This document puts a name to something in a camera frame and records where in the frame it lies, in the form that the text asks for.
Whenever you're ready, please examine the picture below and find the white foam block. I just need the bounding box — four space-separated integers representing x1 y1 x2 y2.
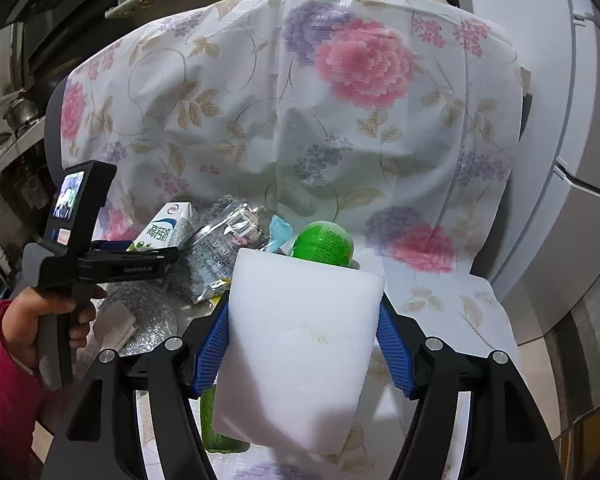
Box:
212 247 387 456

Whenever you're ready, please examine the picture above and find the floral printed cloth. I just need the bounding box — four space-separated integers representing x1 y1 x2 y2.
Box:
60 0 526 480

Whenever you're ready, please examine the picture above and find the person's left forearm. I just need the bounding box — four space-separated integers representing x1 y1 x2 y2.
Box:
0 300 51 463

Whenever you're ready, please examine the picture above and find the clear plastic wrapper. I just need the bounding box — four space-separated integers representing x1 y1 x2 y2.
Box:
187 205 276 306

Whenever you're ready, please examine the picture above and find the silver glitter scouring cloth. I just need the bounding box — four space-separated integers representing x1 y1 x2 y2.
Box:
104 280 179 356

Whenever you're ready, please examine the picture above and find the white refrigerator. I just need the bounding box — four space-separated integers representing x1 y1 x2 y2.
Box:
460 0 600 351

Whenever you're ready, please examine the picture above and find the white paper tissue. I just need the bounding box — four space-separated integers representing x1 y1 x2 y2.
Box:
92 300 138 356

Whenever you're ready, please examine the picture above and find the metal pot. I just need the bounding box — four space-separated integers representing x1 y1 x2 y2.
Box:
4 94 46 134

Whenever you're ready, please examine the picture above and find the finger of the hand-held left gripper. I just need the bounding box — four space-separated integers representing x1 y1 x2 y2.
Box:
77 246 181 286
91 240 136 253

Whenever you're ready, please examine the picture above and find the blue face mask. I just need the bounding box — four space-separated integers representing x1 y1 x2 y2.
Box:
267 215 295 256

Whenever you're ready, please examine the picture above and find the green translucent plastic bottle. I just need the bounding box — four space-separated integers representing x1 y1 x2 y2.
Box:
200 385 251 455

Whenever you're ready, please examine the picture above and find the person's left hand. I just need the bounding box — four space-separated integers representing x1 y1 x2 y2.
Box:
2 285 108 368

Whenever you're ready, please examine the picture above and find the green round plastic container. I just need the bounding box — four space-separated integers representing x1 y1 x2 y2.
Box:
291 221 356 268

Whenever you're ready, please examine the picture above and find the white and green milk carton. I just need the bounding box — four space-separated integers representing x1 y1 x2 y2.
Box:
129 201 193 253

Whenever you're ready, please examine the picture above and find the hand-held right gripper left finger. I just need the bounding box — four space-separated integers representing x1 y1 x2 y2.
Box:
40 295 231 480

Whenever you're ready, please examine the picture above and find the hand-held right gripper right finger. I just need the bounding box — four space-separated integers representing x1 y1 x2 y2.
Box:
377 295 563 480

